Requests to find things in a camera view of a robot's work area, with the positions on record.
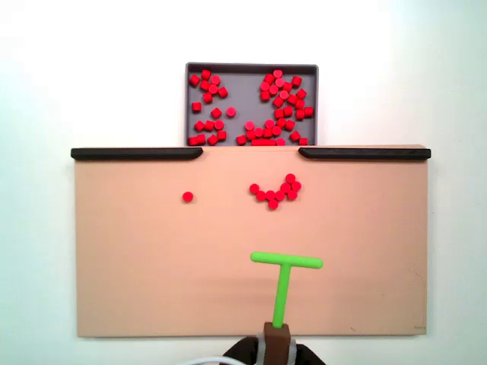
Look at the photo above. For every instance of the beige rectangular board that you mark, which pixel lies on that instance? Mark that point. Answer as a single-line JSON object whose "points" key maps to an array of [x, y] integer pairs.
{"points": [[152, 247]]}

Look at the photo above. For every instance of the green T-shaped pusher tool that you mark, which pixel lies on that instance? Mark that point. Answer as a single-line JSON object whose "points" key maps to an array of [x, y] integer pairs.
{"points": [[281, 296]]}

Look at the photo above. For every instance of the grey rectangular tray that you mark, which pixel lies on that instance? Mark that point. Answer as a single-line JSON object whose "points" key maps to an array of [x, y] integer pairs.
{"points": [[243, 87]]}

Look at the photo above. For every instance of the black edge rail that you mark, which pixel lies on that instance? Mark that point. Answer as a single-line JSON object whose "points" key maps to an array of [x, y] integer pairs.
{"points": [[365, 153], [133, 154]]}

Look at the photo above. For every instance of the red cylindrical granule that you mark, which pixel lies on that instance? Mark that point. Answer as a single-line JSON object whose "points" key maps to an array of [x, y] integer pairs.
{"points": [[231, 112], [277, 73], [258, 132], [265, 86], [292, 99], [255, 142], [296, 80], [200, 138], [281, 141], [273, 204], [295, 135], [292, 194], [270, 195], [290, 125], [308, 111], [221, 134], [205, 84], [196, 106], [303, 141], [290, 178], [300, 114], [249, 125], [199, 125], [278, 101], [241, 140], [296, 185], [205, 74], [187, 196], [267, 133], [301, 94], [222, 92], [280, 82], [213, 89], [216, 112], [265, 95], [254, 188], [279, 195], [276, 131], [281, 122], [288, 111], [269, 78], [218, 124], [194, 80], [269, 124], [279, 113], [207, 97], [273, 89], [250, 134], [300, 103], [215, 80], [193, 140], [209, 125], [287, 86], [285, 187], [284, 94], [269, 142], [261, 195], [212, 139]]}

